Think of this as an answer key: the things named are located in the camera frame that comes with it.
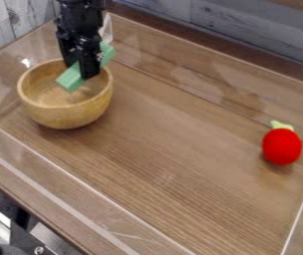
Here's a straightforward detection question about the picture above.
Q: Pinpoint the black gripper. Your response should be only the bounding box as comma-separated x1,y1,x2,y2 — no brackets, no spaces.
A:
56,0,105,80

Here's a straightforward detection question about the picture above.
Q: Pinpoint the green rectangular block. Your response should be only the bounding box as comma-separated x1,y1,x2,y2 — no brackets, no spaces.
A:
56,43,116,93

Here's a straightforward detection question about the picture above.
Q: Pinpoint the wooden bowl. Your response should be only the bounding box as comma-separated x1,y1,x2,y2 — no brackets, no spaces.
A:
17,59,113,129

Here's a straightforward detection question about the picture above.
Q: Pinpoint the red plush strawberry toy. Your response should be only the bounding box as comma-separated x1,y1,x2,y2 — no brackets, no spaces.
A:
262,121,303,165

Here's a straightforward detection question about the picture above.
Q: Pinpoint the black metal equipment base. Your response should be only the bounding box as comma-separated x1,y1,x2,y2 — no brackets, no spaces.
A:
0,224,75,255

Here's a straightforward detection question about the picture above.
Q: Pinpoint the clear acrylic corner bracket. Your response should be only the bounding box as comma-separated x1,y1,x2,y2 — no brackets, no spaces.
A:
100,14,113,44

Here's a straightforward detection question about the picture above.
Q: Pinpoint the clear acrylic tray wall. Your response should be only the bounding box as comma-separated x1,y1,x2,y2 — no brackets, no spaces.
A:
0,128,195,255

